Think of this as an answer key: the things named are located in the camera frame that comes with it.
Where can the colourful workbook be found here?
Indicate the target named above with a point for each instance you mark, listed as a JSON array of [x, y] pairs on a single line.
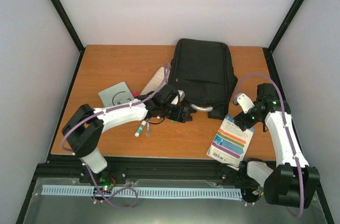
[[230, 143]]

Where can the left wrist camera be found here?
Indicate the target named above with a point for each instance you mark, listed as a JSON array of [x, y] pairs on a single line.
[[179, 97]]

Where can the black mounting rail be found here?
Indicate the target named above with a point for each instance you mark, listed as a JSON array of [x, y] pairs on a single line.
[[121, 169]]

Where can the white glue stick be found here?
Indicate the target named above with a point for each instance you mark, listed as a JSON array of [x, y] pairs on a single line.
[[140, 128]]

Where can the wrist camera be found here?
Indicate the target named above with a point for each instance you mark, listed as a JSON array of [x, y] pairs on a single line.
[[242, 100], [179, 97]]

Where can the grey paperback book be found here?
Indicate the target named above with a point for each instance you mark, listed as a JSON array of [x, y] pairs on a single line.
[[116, 95]]

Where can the right black frame post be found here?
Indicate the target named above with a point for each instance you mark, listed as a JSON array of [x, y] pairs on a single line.
[[290, 15]]

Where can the light blue cable duct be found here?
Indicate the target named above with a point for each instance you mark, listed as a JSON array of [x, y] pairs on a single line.
[[144, 192]]

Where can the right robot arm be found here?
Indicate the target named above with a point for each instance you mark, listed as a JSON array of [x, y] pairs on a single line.
[[293, 181]]

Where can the black frame post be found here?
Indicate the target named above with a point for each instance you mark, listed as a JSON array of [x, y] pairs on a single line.
[[290, 15], [59, 8]]

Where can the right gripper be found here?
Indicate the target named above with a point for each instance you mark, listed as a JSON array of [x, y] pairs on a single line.
[[241, 120]]

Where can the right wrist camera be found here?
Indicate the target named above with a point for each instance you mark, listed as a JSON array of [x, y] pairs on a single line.
[[242, 100]]

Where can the clear pen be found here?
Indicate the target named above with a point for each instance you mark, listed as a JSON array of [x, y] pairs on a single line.
[[148, 129]]

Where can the beige ribbed pencil case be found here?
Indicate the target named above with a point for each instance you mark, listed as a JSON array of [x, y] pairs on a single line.
[[160, 77]]

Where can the left black frame post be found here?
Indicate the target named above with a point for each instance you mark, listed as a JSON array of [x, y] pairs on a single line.
[[59, 8]]

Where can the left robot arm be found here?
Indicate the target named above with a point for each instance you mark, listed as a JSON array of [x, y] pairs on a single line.
[[84, 129]]

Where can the black student backpack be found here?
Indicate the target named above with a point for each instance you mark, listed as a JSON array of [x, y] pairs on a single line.
[[203, 70]]

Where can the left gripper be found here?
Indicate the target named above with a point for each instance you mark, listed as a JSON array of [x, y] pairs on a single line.
[[183, 119]]

